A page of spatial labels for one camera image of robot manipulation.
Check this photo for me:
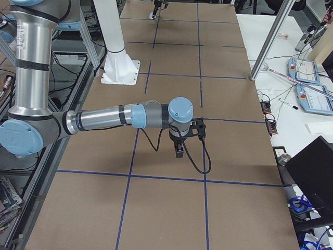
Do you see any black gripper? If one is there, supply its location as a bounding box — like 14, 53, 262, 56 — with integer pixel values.
169, 127, 186, 158
153, 5, 159, 14

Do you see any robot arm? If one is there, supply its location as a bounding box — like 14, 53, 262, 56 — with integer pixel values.
153, 0, 169, 15
1, 1, 194, 156

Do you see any brown paper table cover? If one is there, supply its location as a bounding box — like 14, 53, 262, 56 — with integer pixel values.
25, 2, 300, 250

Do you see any left black connector block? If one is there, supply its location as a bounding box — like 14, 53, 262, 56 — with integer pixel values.
260, 101, 272, 115

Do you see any silver metal cylinder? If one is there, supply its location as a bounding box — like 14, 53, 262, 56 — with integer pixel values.
277, 153, 292, 166

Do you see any black marker pen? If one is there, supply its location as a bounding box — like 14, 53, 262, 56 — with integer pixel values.
279, 98, 299, 110

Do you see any metal grabber stick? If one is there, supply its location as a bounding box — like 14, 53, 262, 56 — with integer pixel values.
263, 66, 332, 99

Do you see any black monitor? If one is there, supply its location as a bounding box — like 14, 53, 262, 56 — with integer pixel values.
285, 136, 332, 215

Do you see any near teach pendant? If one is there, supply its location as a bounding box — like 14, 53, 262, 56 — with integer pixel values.
296, 84, 332, 116

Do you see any teach pendant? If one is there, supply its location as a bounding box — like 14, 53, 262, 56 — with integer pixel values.
296, 84, 332, 116
287, 57, 320, 84

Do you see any far teach pendant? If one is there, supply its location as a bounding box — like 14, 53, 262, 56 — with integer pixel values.
287, 57, 320, 84

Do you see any stack of books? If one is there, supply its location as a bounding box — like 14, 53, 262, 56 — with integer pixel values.
1, 176, 23, 234

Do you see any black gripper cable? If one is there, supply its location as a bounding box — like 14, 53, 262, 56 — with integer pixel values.
139, 122, 211, 174

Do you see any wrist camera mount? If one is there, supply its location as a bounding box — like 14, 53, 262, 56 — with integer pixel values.
186, 118, 206, 142

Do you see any white camera mast base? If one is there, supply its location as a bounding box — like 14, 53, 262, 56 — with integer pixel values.
94, 0, 140, 85

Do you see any aluminium table frame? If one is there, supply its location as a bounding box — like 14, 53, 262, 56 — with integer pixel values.
1, 5, 105, 249

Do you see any aluminium frame post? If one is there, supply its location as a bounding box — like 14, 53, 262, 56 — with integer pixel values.
249, 0, 295, 81

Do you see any blue lanyard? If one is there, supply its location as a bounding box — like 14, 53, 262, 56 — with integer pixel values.
288, 194, 316, 214

